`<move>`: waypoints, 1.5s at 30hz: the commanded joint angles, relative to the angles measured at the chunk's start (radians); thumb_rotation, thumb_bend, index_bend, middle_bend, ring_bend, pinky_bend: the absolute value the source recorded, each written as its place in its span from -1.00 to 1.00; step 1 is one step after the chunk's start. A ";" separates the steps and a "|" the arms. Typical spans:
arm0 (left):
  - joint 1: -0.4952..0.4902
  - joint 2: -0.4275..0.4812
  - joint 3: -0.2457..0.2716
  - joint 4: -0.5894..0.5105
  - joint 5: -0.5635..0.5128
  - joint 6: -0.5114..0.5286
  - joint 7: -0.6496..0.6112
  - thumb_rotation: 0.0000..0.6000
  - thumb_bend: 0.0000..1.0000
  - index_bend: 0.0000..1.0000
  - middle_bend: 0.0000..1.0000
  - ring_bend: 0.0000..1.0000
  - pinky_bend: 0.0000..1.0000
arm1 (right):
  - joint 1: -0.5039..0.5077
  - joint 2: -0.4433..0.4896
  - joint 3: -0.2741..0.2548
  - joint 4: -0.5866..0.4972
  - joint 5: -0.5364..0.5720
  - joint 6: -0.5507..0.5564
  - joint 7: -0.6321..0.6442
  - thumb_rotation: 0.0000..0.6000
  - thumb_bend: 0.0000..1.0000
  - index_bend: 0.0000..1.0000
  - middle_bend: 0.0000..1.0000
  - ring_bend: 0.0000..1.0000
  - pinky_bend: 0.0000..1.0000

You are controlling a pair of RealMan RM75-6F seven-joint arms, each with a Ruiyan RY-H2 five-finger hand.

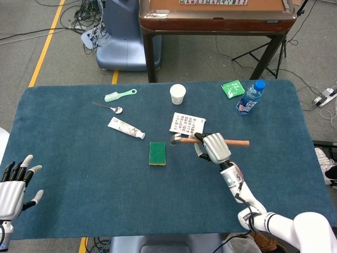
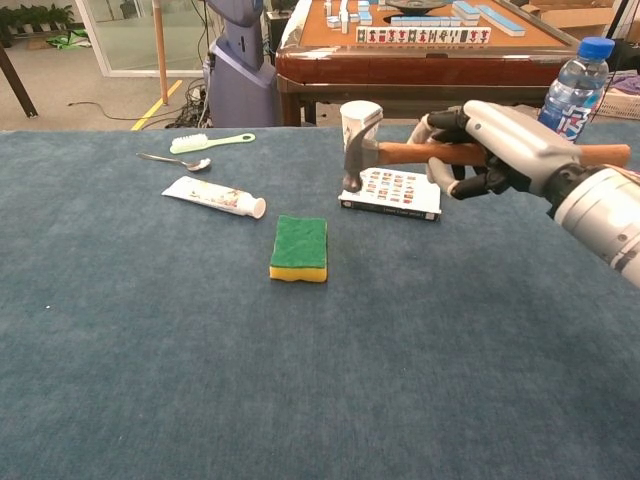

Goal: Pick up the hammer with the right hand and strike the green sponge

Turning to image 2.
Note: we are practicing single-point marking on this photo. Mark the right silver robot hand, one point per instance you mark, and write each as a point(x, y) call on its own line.
point(520, 140)

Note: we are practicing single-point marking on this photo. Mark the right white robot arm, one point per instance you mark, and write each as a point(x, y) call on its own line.
point(600, 220)

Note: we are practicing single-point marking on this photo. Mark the green and yellow sponge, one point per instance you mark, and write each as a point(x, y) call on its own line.
point(299, 245)

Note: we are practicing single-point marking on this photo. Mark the blue cap drink bottle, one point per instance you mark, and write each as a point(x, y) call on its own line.
point(575, 80)

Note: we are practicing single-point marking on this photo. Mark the white plastic basket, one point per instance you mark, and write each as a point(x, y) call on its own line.
point(620, 106)

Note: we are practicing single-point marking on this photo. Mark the long diagonal mahjong tile row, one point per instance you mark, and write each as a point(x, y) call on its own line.
point(502, 21)

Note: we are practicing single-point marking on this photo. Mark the purple cloth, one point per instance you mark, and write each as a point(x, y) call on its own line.
point(627, 82)

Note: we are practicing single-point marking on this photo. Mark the white cover book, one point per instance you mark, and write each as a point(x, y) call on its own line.
point(400, 200)

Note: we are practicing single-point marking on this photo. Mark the row of face-up mahjong tiles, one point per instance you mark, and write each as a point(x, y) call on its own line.
point(425, 36)

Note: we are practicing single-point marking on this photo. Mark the brown mahjong table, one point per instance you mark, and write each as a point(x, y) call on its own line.
point(400, 65)

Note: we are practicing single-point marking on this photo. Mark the row of blue-backed mahjong tiles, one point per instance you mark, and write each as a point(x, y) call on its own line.
point(425, 21)

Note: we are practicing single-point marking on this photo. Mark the white paper cup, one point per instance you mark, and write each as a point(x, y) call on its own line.
point(357, 111)

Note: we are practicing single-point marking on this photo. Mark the white toothpaste tube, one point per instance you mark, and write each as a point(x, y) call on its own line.
point(215, 196)

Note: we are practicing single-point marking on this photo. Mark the metal spoon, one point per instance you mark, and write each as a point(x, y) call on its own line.
point(200, 164)

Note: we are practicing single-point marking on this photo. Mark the light green brush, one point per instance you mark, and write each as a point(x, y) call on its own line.
point(187, 144)

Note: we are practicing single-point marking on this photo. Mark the wooden pole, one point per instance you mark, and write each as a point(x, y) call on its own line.
point(160, 50)

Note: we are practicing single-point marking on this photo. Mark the white framed glass partition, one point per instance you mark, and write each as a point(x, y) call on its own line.
point(107, 65)

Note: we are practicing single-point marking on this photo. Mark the blue felt table cover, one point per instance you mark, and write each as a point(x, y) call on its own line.
point(150, 350)

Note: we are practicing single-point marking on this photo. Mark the green bag on floor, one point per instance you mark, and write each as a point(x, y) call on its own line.
point(70, 40)

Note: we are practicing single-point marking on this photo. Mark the potted green plants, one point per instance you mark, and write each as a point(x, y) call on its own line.
point(35, 17)

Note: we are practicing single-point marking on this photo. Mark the dark table leg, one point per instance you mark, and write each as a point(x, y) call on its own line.
point(17, 85)

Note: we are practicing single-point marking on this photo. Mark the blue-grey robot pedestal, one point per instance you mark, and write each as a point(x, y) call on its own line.
point(240, 85)

